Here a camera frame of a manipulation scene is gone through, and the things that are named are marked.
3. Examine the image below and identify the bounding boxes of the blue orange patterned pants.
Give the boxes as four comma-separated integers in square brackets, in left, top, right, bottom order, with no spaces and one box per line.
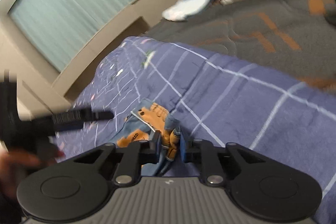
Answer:
[111,98,181,176]

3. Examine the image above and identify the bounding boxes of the blurred person hand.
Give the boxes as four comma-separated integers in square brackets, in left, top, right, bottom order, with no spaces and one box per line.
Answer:
[1,148,65,200]

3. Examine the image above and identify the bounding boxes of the beige built-in wardrobe unit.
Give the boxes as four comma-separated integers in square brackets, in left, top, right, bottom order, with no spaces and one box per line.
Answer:
[1,0,177,117]

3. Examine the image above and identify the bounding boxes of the purple checked floral quilt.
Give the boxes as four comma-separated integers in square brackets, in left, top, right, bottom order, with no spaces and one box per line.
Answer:
[56,36,335,223]

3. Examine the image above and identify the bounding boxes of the dark grey mattress sheet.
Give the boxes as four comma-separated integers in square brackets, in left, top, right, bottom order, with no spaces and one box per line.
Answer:
[146,0,335,94]

